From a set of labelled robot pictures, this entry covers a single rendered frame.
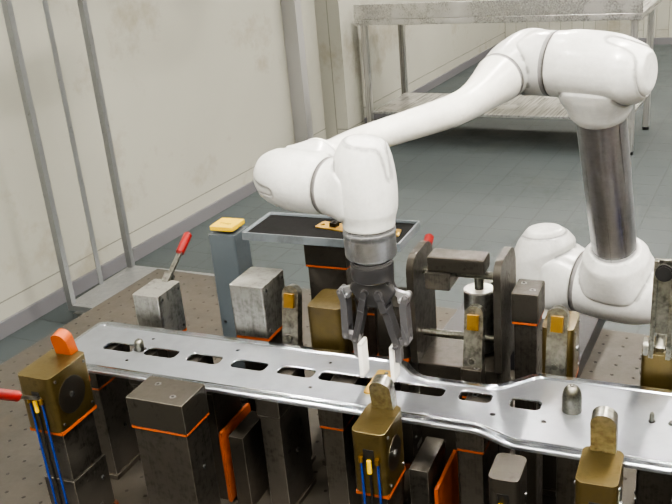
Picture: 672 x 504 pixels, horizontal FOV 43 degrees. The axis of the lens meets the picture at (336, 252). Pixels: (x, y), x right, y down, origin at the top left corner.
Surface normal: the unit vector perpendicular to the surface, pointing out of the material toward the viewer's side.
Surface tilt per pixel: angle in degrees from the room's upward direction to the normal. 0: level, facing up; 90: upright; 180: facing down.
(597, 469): 0
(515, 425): 0
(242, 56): 90
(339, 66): 90
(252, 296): 90
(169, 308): 90
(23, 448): 0
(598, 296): 106
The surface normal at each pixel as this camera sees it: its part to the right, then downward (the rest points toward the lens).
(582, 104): -0.52, 0.72
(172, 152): 0.89, 0.10
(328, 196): -0.68, 0.31
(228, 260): -0.39, 0.37
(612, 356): -0.08, -0.93
